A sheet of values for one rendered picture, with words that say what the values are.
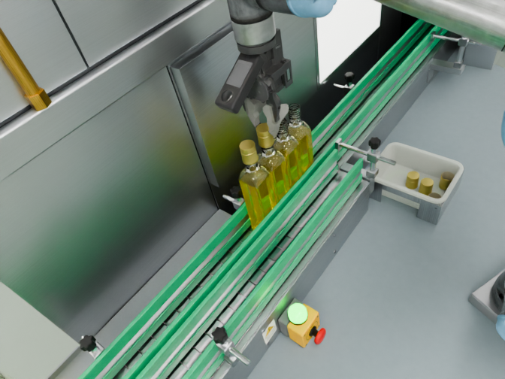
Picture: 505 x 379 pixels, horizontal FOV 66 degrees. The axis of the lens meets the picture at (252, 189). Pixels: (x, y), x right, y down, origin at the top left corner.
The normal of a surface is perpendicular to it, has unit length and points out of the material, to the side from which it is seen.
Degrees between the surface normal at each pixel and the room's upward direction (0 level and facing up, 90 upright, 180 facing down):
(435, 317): 0
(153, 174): 90
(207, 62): 90
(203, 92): 90
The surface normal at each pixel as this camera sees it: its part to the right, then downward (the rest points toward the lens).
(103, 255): 0.77, 0.36
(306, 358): -0.17, -0.67
